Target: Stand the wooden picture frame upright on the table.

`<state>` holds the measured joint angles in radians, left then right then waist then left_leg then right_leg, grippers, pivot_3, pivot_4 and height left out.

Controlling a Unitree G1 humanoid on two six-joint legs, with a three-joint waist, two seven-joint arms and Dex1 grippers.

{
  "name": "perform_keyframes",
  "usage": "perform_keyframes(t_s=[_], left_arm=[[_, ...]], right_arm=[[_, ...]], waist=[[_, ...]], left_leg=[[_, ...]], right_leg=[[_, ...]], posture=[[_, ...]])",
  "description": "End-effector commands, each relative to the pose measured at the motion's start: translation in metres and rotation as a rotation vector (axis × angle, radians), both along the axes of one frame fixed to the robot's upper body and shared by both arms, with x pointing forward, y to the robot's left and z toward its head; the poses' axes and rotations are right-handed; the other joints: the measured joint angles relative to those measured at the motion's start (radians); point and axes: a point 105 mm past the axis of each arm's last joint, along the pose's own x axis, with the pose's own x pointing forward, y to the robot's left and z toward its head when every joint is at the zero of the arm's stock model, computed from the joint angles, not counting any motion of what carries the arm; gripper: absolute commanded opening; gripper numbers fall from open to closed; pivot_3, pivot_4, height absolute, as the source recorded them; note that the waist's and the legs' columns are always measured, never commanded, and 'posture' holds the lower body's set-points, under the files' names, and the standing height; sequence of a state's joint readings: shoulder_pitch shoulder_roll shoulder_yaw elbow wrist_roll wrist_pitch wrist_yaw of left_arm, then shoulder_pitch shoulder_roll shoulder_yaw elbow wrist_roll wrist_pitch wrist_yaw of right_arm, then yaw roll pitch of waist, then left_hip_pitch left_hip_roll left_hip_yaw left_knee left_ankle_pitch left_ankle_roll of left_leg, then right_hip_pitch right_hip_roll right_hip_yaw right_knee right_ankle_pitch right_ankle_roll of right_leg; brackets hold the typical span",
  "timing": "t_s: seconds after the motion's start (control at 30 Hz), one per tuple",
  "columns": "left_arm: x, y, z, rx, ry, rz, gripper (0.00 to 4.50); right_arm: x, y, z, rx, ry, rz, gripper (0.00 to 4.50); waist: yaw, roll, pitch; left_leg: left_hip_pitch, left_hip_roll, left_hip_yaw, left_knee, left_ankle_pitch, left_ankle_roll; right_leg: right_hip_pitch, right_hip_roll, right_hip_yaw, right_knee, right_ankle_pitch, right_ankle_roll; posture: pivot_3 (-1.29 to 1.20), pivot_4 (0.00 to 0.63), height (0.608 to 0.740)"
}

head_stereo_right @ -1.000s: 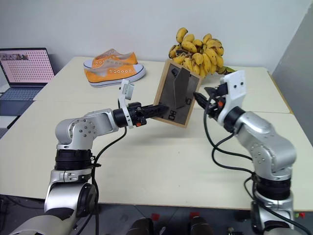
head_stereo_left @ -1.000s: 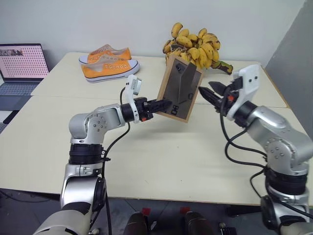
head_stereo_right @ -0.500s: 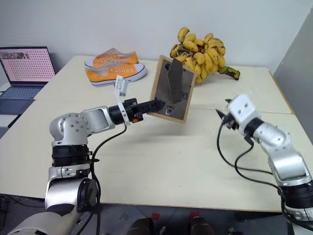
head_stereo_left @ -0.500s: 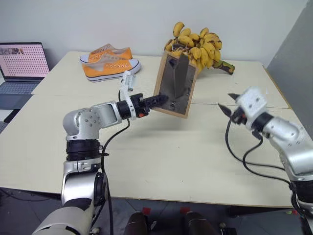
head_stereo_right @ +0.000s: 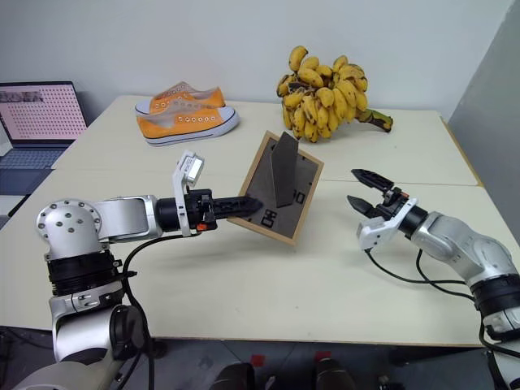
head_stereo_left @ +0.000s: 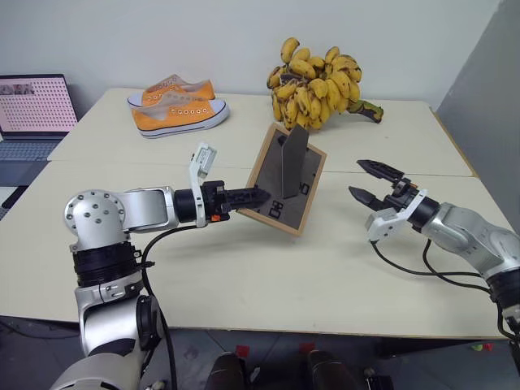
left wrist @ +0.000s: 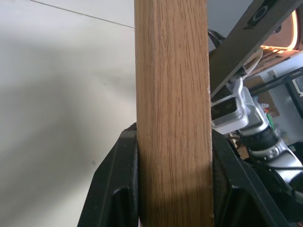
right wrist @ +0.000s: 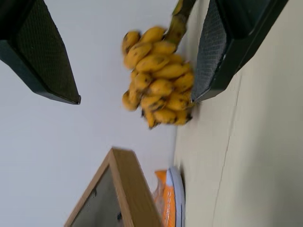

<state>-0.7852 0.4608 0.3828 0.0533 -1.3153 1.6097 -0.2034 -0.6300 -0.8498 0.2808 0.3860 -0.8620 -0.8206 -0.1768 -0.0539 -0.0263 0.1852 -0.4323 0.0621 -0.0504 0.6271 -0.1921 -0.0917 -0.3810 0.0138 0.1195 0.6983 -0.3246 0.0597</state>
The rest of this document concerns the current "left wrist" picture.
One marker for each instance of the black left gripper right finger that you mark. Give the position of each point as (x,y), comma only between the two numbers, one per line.
(239,196)

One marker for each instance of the wooden oak plank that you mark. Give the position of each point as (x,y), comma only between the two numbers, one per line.
(174,106)

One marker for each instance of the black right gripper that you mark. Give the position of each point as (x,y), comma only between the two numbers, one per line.
(215,39)

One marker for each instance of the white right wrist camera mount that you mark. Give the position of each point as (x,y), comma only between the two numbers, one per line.
(234,113)

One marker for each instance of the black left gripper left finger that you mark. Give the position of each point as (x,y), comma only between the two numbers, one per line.
(113,179)

